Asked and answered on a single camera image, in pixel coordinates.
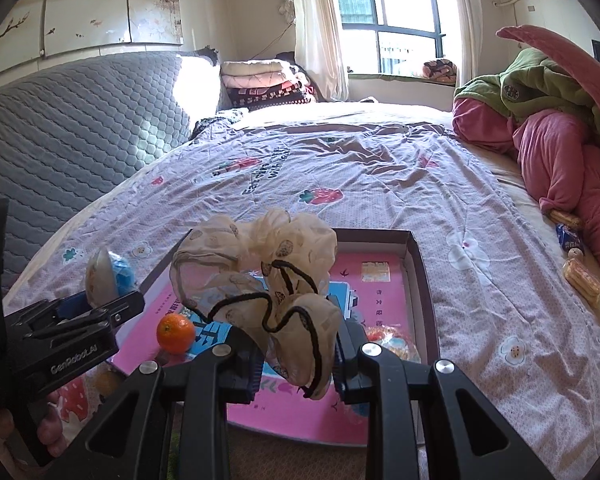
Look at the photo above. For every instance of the long pink pillow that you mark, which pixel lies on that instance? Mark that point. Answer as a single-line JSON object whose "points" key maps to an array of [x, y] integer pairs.
{"points": [[565, 52]]}

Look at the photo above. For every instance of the pink blue snack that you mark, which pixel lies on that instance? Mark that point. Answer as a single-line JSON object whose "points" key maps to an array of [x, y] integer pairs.
{"points": [[397, 345]]}

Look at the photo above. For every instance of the green garment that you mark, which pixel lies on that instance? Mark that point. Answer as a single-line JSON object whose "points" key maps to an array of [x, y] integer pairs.
{"points": [[545, 90]]}

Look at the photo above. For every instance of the blue candy packet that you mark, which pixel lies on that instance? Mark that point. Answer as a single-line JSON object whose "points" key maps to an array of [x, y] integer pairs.
{"points": [[567, 240]]}

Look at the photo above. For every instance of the pink and green clothes pile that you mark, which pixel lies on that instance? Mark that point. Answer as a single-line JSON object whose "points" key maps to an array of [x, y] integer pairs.
{"points": [[555, 155]]}

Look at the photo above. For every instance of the cream curtain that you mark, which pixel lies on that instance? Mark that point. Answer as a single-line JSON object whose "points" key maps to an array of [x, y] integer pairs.
{"points": [[465, 20], [315, 25]]}

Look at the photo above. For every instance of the window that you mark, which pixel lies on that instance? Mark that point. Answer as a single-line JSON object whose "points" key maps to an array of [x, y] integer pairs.
{"points": [[390, 10]]}

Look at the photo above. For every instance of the pink cardboard box tray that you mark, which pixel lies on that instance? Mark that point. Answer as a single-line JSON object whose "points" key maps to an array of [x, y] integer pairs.
{"points": [[425, 310]]}

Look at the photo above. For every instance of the blue white snack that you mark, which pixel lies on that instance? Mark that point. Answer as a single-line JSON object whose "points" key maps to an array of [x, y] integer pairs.
{"points": [[102, 280]]}

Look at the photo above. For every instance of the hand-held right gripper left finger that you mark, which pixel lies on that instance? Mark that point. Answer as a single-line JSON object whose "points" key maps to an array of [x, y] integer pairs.
{"points": [[256, 375]]}

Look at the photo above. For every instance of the pink book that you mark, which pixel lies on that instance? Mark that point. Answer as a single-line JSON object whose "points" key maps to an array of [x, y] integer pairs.
{"points": [[380, 280]]}

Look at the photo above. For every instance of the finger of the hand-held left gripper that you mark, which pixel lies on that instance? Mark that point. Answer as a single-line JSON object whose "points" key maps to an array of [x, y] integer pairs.
{"points": [[72, 306], [125, 307]]}

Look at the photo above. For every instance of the orange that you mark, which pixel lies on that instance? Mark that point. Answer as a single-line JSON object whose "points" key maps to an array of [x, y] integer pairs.
{"points": [[176, 334]]}

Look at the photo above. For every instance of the yellow biscuit packet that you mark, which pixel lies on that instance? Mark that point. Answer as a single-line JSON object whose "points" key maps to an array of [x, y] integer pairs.
{"points": [[582, 280], [567, 219]]}

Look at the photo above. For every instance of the grey quilted headboard cover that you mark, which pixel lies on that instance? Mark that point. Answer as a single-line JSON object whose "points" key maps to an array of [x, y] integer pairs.
{"points": [[80, 135]]}

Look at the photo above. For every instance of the cream patterned scrunchie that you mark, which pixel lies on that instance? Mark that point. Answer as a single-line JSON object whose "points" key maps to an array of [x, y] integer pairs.
{"points": [[280, 240]]}

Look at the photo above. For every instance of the painted wall panel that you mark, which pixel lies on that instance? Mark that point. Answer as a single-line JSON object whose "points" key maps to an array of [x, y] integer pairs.
{"points": [[90, 5]]}

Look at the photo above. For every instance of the patterned cushion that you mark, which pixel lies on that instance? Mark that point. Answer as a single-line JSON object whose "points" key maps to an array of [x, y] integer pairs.
{"points": [[440, 70]]}

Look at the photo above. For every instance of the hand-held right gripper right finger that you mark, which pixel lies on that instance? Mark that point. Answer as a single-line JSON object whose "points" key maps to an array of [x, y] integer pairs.
{"points": [[337, 375]]}

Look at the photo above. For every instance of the person's left hand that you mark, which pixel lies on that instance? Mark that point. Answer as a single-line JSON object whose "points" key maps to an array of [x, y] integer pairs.
{"points": [[50, 435]]}

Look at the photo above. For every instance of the cream pink folded quilt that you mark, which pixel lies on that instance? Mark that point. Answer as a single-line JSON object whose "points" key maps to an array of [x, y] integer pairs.
{"points": [[260, 72]]}

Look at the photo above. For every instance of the dark cloth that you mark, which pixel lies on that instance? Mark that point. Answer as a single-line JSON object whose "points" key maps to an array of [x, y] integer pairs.
{"points": [[217, 121]]}

